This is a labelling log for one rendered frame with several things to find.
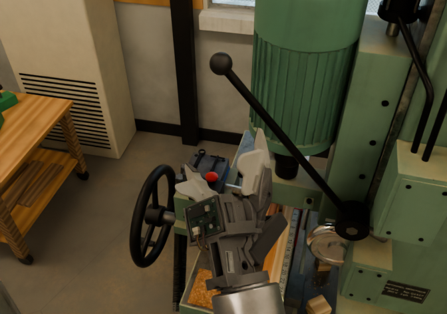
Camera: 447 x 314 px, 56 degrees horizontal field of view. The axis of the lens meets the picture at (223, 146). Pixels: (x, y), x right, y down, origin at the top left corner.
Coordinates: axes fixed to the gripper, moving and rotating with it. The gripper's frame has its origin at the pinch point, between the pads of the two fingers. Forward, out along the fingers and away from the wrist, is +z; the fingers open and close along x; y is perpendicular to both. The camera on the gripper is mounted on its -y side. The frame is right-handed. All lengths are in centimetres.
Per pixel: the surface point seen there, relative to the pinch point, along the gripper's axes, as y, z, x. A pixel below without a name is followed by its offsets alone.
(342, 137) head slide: -21.7, 0.6, -9.5
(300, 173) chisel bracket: -34.0, 0.2, 7.2
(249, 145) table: -51, 18, 31
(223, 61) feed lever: 3.0, 10.7, -5.6
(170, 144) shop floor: -126, 71, 141
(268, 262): -29.8, -16.6, 18.2
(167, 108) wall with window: -119, 89, 130
